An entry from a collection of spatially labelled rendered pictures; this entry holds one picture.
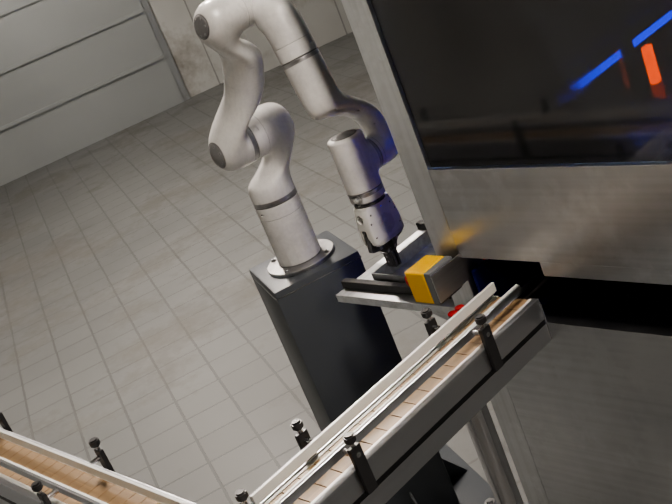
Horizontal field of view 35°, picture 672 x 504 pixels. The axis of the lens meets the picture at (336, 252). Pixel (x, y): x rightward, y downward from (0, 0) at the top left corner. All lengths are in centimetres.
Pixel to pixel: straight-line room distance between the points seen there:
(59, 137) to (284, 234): 747
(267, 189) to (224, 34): 47
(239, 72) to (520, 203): 89
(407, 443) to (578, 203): 50
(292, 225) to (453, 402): 101
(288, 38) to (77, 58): 781
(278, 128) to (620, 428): 116
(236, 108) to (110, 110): 757
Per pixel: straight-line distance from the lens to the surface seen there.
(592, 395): 215
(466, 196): 204
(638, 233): 185
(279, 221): 278
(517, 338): 203
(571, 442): 228
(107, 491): 208
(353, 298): 249
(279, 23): 236
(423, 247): 259
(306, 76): 236
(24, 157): 1017
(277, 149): 277
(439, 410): 189
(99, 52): 1013
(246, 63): 256
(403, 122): 206
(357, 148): 237
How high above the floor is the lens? 187
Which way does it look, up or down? 21 degrees down
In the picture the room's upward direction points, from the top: 22 degrees counter-clockwise
